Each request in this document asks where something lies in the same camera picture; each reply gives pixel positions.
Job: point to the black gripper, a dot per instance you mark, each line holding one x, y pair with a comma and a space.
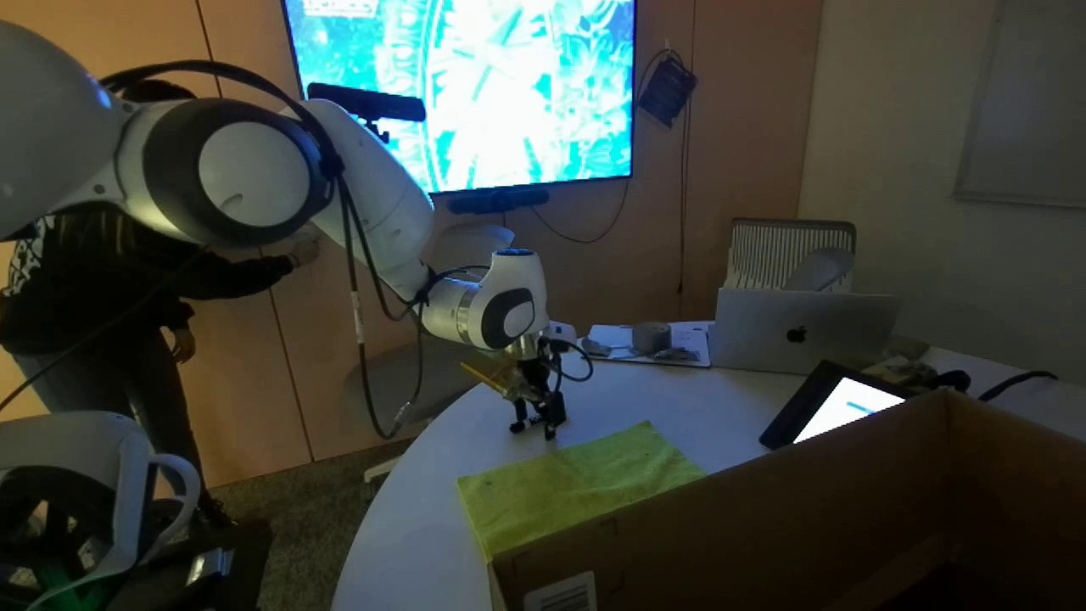
551, 353

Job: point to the yellow-green microfibre cloth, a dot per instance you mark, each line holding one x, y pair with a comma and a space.
580, 477

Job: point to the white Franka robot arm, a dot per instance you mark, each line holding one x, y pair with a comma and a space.
224, 170

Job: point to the brown cardboard box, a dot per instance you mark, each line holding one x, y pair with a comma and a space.
849, 520

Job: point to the paper sheets with grey object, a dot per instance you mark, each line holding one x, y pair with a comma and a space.
649, 341

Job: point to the black bar under TV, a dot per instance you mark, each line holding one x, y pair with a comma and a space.
497, 203

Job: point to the grey mesh chair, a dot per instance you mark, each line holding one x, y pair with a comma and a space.
792, 258

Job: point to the black tablet with lit screen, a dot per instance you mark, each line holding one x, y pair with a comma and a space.
842, 406

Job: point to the black equipment pile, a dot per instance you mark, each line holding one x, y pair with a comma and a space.
224, 564

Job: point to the dark clutter beside tablet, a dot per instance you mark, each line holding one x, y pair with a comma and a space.
918, 371

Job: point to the wrist-mounted camera box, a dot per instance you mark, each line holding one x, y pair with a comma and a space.
497, 376

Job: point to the wall-mounted TV screen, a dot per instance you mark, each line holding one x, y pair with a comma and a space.
520, 91

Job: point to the black stereo bar camera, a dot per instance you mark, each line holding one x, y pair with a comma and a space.
374, 102

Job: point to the black wall-mounted device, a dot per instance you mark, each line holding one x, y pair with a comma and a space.
670, 91

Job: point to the white curved frame chair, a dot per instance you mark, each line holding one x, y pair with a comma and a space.
115, 453

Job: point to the grey wall whiteboard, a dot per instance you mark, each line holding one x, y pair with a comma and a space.
1030, 102

